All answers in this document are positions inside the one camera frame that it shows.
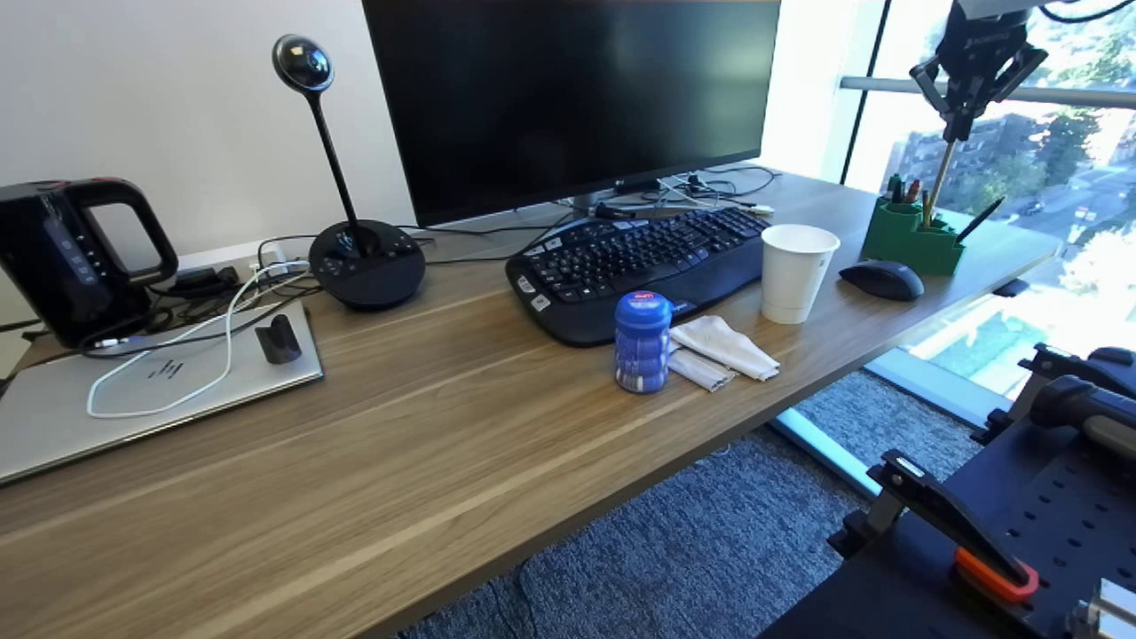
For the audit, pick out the orange black clamp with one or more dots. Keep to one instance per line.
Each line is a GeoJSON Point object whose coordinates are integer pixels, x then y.
{"type": "Point", "coordinates": [988, 575]}

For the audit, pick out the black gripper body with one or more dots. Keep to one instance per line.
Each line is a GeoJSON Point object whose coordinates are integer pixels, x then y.
{"type": "Point", "coordinates": [982, 49]}

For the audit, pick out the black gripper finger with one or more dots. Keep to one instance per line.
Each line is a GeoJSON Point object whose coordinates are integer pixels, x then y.
{"type": "Point", "coordinates": [1015, 66]}
{"type": "Point", "coordinates": [934, 94]}

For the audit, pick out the small white paper packet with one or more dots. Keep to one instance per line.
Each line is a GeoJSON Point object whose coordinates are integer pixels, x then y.
{"type": "Point", "coordinates": [697, 374]}

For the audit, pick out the black webcam on stand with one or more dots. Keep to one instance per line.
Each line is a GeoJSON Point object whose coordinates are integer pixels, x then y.
{"type": "Point", "coordinates": [368, 269]}

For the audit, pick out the dark grey computer mouse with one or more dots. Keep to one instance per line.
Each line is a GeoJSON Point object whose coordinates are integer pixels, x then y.
{"type": "Point", "coordinates": [880, 282]}

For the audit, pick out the green honeycomb pen holder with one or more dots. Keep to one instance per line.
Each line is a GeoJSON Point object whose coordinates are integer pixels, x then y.
{"type": "Point", "coordinates": [910, 250]}

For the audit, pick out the black computer keyboard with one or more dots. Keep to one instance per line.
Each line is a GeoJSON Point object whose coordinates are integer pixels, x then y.
{"type": "Point", "coordinates": [626, 269]}

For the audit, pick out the black pen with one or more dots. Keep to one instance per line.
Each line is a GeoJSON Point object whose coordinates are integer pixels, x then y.
{"type": "Point", "coordinates": [982, 221]}

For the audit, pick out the white paper cup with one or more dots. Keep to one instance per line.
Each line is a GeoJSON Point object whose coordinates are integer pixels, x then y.
{"type": "Point", "coordinates": [798, 279]}

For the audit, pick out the large white paper packet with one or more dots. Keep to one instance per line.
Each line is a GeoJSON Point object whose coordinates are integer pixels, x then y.
{"type": "Point", "coordinates": [724, 346]}

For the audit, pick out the aluminium extrusion bar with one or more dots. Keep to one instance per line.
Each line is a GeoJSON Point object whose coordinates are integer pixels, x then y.
{"type": "Point", "coordinates": [1106, 609]}

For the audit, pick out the blue gum container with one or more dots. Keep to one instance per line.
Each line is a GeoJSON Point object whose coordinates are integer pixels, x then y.
{"type": "Point", "coordinates": [645, 346]}

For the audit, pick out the dark desk edge bracket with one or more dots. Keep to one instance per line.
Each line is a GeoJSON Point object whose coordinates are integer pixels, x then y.
{"type": "Point", "coordinates": [1014, 288]}

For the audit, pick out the small black adapter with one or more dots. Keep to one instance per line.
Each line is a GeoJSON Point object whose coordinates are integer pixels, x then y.
{"type": "Point", "coordinates": [277, 343]}

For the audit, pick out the long yellow pencil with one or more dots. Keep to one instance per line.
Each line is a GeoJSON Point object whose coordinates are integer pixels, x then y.
{"type": "Point", "coordinates": [942, 180]}

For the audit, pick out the black electric kettle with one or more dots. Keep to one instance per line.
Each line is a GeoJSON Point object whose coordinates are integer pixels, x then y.
{"type": "Point", "coordinates": [56, 271]}

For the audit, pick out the black computer monitor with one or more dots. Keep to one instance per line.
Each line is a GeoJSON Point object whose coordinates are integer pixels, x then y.
{"type": "Point", "coordinates": [568, 94]}

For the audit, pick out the silver closed laptop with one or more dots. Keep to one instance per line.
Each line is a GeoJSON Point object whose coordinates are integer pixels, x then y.
{"type": "Point", "coordinates": [154, 396]}

